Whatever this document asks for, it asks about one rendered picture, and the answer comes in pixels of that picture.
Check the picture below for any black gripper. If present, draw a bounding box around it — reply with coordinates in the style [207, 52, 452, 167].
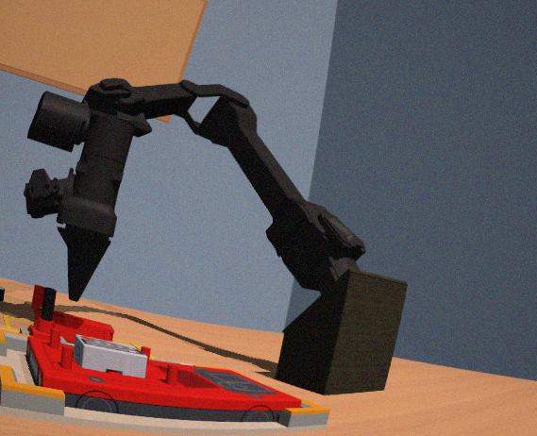
[57, 155, 125, 302]

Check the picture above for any yellow rectangular frame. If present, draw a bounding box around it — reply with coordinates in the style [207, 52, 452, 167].
[3, 315, 156, 359]

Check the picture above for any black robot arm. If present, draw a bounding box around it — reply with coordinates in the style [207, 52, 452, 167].
[24, 77, 366, 294]

